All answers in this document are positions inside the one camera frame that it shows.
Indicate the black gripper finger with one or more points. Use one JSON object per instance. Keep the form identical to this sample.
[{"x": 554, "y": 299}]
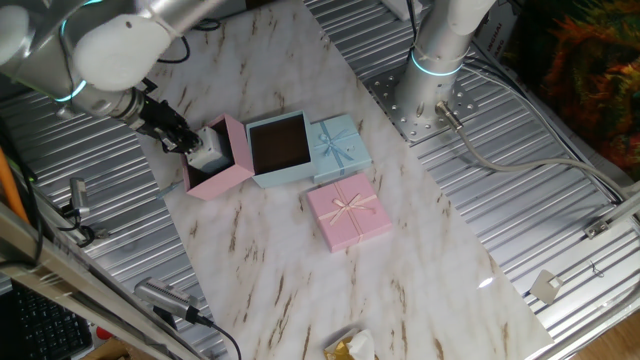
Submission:
[
  {"x": 176, "y": 145},
  {"x": 189, "y": 136}
]

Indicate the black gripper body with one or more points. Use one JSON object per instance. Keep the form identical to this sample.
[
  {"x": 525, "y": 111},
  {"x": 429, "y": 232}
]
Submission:
[{"x": 159, "y": 119}]

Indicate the grey push button switch box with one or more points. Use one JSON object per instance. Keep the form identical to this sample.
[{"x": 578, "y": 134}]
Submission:
[{"x": 212, "y": 152}]

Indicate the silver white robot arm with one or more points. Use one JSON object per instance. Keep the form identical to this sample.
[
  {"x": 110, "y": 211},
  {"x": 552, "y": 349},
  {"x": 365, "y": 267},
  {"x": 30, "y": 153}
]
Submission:
[{"x": 115, "y": 55}]

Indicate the pink open gift box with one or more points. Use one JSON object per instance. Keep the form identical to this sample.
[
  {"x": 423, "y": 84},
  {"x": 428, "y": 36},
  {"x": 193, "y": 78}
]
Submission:
[{"x": 240, "y": 162}]

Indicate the blue open gift box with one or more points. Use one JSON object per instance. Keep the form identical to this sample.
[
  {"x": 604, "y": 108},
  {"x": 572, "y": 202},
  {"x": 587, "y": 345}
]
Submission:
[{"x": 280, "y": 175}]

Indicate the blue box lid with bow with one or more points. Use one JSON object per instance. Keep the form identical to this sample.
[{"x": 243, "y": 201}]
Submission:
[{"x": 350, "y": 155}]

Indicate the pink box lid with bow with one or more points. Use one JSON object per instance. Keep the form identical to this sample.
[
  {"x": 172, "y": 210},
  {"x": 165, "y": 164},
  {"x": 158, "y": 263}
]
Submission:
[{"x": 345, "y": 220}]

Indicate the orange tube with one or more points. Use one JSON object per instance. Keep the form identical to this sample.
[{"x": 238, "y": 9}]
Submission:
[{"x": 9, "y": 187}]

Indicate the white marble pattern mat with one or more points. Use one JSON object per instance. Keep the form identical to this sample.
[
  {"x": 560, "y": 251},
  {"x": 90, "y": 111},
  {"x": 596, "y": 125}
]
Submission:
[{"x": 300, "y": 280}]

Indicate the small red cap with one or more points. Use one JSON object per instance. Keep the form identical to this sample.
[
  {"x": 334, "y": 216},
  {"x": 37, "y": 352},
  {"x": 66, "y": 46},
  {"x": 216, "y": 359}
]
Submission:
[{"x": 103, "y": 333}]

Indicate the black keyboard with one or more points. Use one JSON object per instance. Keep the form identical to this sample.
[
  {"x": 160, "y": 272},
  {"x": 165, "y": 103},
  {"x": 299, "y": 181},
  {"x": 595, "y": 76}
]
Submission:
[{"x": 45, "y": 330}]

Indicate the gold tissue pack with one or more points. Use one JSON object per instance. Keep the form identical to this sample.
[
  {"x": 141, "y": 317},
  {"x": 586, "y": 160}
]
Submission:
[{"x": 350, "y": 347}]

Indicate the colourful orange green cloth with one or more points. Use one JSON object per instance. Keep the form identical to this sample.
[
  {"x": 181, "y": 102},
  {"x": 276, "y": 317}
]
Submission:
[{"x": 590, "y": 75}]

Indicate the small camera on clamp mount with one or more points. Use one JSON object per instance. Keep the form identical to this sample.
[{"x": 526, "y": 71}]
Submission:
[{"x": 78, "y": 192}]

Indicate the ribbed silver camera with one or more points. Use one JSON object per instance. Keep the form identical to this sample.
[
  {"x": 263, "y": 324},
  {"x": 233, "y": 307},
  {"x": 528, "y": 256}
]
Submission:
[{"x": 165, "y": 295}]

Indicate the perforated metal robot base plate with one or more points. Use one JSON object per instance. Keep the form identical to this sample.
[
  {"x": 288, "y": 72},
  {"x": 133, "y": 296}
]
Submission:
[{"x": 415, "y": 125}]

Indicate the small metal bracket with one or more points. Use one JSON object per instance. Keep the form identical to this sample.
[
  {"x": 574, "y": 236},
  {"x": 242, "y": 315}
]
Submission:
[{"x": 597, "y": 228}]

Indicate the short aluminium frame bar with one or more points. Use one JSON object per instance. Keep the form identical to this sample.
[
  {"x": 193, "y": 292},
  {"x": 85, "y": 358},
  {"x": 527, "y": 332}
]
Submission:
[{"x": 625, "y": 207}]

